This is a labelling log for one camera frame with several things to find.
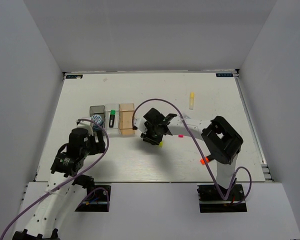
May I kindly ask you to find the green black highlighter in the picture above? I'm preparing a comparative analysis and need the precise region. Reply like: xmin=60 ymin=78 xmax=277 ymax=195
xmin=108 ymin=109 xmax=116 ymax=128

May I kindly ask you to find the orange black highlighter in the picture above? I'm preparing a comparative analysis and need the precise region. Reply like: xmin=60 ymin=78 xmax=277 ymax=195
xmin=200 ymin=157 xmax=210 ymax=165

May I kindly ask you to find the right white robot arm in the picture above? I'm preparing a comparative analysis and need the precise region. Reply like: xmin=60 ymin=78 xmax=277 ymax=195
xmin=133 ymin=108 xmax=243 ymax=200

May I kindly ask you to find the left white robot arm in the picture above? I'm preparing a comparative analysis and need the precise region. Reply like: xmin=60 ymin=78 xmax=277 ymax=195
xmin=12 ymin=127 xmax=109 ymax=240

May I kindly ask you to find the orange transparent container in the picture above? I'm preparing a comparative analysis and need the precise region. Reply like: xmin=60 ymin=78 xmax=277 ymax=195
xmin=119 ymin=103 xmax=135 ymax=137

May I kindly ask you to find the clear transparent container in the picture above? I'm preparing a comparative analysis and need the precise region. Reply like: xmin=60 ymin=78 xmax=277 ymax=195
xmin=104 ymin=103 xmax=120 ymax=137

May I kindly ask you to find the pastel yellow highlighter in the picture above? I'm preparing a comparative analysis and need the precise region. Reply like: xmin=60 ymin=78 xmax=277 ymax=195
xmin=189 ymin=92 xmax=195 ymax=110

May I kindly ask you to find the grey transparent container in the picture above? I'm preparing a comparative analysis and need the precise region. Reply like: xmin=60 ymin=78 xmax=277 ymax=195
xmin=89 ymin=105 xmax=105 ymax=128

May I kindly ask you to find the left blue table label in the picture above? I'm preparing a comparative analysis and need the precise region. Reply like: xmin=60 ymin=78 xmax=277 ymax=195
xmin=65 ymin=74 xmax=83 ymax=79

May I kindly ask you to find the blue table label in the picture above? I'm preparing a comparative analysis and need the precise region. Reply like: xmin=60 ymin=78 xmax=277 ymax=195
xmin=65 ymin=74 xmax=83 ymax=79
xmin=215 ymin=72 xmax=234 ymax=78

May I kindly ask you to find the right blue table label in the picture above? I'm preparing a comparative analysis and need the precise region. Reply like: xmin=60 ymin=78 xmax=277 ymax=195
xmin=215 ymin=72 xmax=234 ymax=78

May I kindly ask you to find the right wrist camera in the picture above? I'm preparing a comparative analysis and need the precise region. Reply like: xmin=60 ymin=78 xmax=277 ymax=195
xmin=133 ymin=118 xmax=147 ymax=132

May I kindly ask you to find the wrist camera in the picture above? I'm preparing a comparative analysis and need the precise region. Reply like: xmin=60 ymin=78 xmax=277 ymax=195
xmin=133 ymin=118 xmax=147 ymax=132
xmin=76 ymin=120 xmax=93 ymax=135

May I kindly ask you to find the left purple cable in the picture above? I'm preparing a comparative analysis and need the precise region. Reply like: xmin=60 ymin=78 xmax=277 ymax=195
xmin=0 ymin=118 xmax=110 ymax=240

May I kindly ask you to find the purple cable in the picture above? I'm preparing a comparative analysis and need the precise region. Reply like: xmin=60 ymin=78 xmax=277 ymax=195
xmin=132 ymin=98 xmax=252 ymax=206
xmin=0 ymin=118 xmax=110 ymax=240

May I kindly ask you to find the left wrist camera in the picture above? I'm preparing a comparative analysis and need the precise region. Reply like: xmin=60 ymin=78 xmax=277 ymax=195
xmin=76 ymin=120 xmax=93 ymax=135

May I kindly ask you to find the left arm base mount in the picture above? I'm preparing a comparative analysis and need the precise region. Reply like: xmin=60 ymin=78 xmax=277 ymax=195
xmin=75 ymin=184 xmax=112 ymax=213

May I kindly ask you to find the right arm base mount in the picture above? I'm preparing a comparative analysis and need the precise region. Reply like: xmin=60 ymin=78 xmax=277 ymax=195
xmin=196 ymin=184 xmax=248 ymax=214

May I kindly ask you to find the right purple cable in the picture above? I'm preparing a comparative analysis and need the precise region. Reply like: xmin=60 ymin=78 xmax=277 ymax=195
xmin=132 ymin=98 xmax=252 ymax=206

